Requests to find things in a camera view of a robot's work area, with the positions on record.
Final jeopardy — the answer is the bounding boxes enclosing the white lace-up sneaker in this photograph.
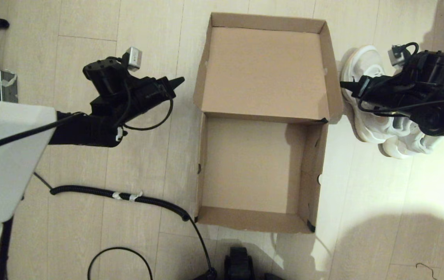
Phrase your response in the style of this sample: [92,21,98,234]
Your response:
[340,45,413,144]
[377,117,444,160]

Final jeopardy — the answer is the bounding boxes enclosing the brown cardboard shoe box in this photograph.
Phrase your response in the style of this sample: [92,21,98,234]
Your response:
[193,12,344,234]

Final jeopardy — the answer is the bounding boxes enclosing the black robot torso base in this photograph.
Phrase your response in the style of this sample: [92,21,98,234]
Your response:
[224,246,256,280]

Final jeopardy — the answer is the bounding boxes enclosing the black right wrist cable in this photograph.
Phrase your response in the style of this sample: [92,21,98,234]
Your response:
[357,97,444,118]

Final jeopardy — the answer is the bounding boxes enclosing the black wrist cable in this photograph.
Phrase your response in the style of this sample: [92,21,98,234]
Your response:
[357,97,444,118]
[121,97,174,131]

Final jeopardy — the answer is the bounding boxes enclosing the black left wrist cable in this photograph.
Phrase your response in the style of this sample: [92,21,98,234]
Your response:
[121,97,174,131]

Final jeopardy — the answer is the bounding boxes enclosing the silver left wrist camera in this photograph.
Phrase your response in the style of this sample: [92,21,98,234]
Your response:
[124,47,143,72]

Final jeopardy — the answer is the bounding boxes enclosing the black corrugated cable conduit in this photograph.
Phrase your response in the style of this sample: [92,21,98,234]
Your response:
[51,185,191,222]

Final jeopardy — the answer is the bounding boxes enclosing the thin black orange-tipped wire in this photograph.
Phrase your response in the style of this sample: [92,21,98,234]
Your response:
[33,173,54,191]

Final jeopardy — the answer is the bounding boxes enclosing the thin black looped cable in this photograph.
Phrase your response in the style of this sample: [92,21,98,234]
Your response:
[88,247,154,280]

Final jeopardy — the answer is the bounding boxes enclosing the small bent black wire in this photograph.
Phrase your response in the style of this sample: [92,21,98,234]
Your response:
[416,263,439,279]

